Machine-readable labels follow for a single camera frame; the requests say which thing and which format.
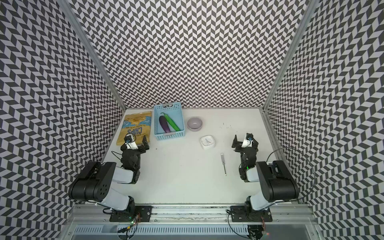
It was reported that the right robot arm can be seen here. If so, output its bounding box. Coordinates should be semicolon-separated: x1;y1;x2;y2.
232;133;300;213

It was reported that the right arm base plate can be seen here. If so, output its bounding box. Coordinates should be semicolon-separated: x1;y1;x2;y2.
230;206;273;223

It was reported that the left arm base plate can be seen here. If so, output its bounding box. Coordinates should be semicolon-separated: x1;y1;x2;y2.
109;205;153;223

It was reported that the clear handle screwdriver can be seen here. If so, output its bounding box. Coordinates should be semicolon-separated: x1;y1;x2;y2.
221;153;227;176

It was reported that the green toy cucumber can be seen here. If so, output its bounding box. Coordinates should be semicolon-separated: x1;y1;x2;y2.
162;113;180;132

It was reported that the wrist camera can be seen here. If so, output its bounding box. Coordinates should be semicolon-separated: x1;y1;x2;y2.
124;133;139;150
242;133;252;148

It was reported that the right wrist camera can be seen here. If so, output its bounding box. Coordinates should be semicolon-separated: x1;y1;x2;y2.
242;133;252;148

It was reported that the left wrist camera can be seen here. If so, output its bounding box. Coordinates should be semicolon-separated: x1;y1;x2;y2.
124;133;139;150

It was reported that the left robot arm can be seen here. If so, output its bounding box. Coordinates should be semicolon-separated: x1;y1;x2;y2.
68;134;150;219

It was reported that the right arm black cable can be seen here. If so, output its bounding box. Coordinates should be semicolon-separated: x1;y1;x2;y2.
265;146;323;205

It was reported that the purple toy eggplant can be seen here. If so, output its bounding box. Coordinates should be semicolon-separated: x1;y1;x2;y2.
159;116;171;133

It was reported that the yellow chips bag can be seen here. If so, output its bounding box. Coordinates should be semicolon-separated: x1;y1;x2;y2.
116;111;152;146

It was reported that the lilac ceramic bowl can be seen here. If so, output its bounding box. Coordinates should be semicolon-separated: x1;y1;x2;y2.
187;117;203;132

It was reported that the light blue plastic basket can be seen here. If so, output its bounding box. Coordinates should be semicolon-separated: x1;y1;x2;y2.
154;102;185;141

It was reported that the aluminium front rail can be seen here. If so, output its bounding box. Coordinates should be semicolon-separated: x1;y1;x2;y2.
65;204;317;226

